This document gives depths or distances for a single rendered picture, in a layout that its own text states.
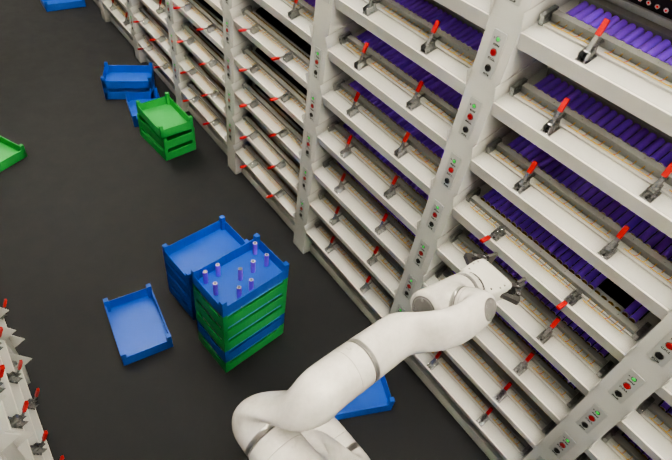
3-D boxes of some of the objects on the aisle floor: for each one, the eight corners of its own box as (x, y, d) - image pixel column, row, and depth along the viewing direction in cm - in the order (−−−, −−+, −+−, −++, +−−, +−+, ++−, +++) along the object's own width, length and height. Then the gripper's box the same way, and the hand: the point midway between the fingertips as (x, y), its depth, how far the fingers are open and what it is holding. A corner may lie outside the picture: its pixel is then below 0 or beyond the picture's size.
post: (518, 507, 187) (1020, 82, 65) (498, 484, 192) (932, 49, 70) (550, 473, 197) (1039, 51, 75) (531, 452, 202) (960, 24, 80)
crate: (226, 373, 210) (225, 363, 204) (198, 339, 219) (197, 329, 214) (283, 333, 227) (284, 323, 221) (255, 303, 236) (255, 292, 230)
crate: (173, 346, 216) (171, 336, 210) (123, 366, 207) (120, 356, 201) (152, 293, 233) (150, 282, 227) (105, 309, 224) (102, 299, 219)
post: (392, 359, 224) (566, -88, 102) (379, 343, 229) (528, -101, 107) (425, 338, 234) (618, -93, 112) (411, 323, 238) (582, -106, 117)
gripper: (504, 305, 109) (544, 282, 120) (446, 252, 118) (489, 235, 129) (488, 328, 114) (528, 304, 124) (434, 274, 123) (476, 256, 134)
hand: (506, 270), depth 126 cm, fingers open, 8 cm apart
